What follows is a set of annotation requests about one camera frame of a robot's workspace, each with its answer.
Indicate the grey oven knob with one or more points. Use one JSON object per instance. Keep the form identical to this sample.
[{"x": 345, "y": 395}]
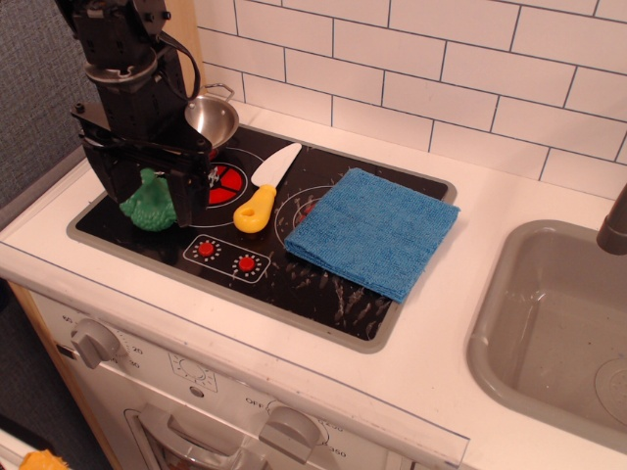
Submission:
[
  {"x": 94, "y": 342},
  {"x": 290, "y": 432}
]

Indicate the blue folded cloth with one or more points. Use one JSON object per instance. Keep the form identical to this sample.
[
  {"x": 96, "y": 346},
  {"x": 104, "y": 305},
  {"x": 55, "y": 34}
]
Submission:
[{"x": 373, "y": 232}]

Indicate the grey sink basin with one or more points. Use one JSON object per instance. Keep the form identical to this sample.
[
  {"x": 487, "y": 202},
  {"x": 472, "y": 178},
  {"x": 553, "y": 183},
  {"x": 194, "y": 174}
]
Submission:
[{"x": 550, "y": 337}]

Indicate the green toy broccoli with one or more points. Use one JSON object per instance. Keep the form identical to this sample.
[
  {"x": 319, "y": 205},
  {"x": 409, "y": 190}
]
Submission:
[{"x": 150, "y": 208}]

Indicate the red stove knob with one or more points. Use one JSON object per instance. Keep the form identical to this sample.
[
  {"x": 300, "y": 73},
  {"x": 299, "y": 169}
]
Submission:
[
  {"x": 206, "y": 249},
  {"x": 247, "y": 264}
]

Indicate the grey faucet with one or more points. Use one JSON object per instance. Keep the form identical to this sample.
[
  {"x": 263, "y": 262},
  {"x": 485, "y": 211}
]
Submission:
[{"x": 612, "y": 236}]

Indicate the orange plush object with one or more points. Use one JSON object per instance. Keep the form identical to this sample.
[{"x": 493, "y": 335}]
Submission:
[{"x": 43, "y": 460}]

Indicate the grey oven door handle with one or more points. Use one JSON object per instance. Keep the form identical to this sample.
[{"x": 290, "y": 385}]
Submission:
[{"x": 172, "y": 447}]

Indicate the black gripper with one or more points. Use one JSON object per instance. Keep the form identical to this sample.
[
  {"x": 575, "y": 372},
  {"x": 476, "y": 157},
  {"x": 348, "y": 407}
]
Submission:
[{"x": 139, "y": 121}]

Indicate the light wooden side panel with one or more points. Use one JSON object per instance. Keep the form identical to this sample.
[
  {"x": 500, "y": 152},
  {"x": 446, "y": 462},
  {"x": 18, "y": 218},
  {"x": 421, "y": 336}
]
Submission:
[{"x": 183, "y": 27}]

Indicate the left red stove knob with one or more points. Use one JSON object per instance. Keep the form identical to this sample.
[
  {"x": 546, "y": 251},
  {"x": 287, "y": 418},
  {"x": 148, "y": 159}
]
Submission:
[{"x": 206, "y": 249}]

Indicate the yellow handled toy knife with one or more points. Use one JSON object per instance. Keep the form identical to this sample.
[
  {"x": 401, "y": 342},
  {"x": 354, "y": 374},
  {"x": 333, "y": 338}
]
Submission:
[{"x": 253, "y": 216}]

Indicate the right red stove knob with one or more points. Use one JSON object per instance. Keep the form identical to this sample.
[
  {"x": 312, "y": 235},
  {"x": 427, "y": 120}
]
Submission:
[{"x": 247, "y": 264}]

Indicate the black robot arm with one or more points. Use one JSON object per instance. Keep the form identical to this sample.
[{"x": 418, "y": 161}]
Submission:
[{"x": 122, "y": 34}]

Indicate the small steel pan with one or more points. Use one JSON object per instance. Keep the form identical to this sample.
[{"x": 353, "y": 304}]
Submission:
[{"x": 213, "y": 117}]

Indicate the black toy stovetop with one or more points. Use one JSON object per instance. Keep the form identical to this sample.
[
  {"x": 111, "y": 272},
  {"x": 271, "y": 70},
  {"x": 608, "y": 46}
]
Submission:
[{"x": 281, "y": 286}]

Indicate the left grey oven knob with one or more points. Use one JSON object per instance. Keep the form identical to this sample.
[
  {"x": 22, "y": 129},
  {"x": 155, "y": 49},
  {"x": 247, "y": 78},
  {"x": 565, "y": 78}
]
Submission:
[{"x": 94, "y": 342}]

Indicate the right grey oven knob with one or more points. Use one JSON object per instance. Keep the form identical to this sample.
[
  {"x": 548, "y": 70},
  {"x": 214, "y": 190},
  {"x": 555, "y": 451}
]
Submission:
[{"x": 290, "y": 432}]

